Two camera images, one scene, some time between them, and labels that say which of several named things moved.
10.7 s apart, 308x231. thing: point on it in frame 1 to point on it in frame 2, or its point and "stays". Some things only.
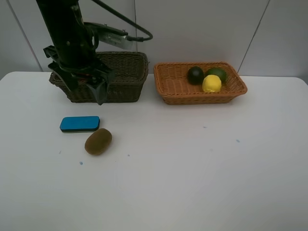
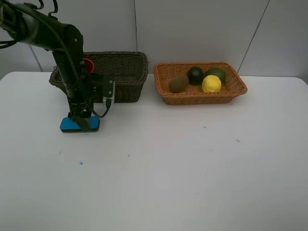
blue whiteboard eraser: x=80 y=123 stays
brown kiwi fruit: x=98 y=142 to x=178 y=83
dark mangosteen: x=195 y=75 stays
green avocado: x=220 y=72 stays
